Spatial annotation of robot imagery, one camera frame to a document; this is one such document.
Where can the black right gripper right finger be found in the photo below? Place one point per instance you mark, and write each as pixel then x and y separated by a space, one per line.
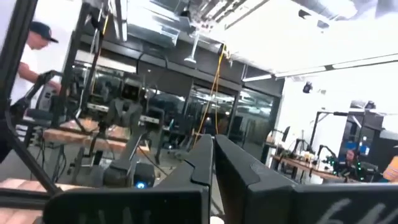
pixel 264 202

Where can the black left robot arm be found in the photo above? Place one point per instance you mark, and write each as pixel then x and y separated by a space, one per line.
pixel 124 168

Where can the black ceiling camera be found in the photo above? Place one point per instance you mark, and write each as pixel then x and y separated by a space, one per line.
pixel 307 87

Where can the wooden background workbench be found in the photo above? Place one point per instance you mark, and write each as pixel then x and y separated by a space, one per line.
pixel 298 163

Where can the person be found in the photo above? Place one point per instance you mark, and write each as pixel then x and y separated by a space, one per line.
pixel 392 169
pixel 37 29
pixel 350 157

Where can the long ceiling light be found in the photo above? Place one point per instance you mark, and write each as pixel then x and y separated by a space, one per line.
pixel 363 61

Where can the blue-lit black device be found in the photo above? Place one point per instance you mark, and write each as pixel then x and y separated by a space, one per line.
pixel 141 177

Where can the wooden background table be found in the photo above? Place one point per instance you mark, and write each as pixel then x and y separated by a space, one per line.
pixel 77 137

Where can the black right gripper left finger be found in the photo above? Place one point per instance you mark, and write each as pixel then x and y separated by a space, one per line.
pixel 174 202

